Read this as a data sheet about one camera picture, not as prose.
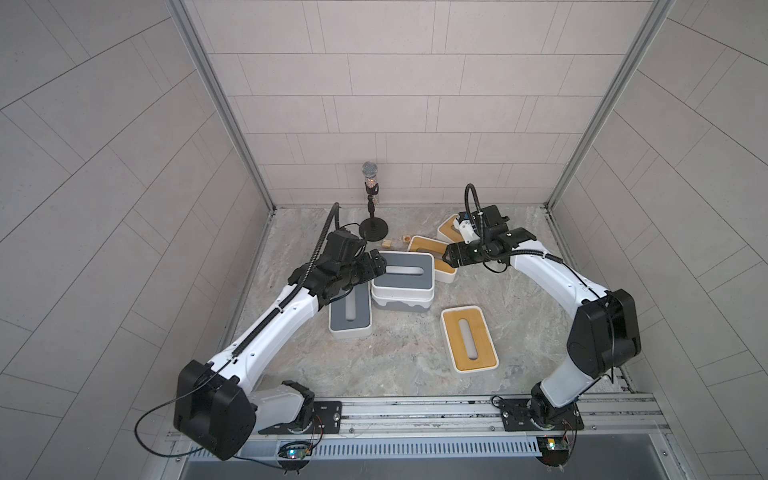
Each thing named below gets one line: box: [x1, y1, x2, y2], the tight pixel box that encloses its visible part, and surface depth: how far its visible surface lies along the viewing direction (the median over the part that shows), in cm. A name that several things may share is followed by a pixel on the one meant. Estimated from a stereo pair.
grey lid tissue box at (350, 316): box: [328, 281, 373, 339], surface depth 85 cm
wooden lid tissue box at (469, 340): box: [440, 305, 500, 375], surface depth 82 cm
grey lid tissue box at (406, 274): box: [372, 251, 435, 298], surface depth 85 cm
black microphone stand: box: [359, 161, 389, 242], surface depth 110 cm
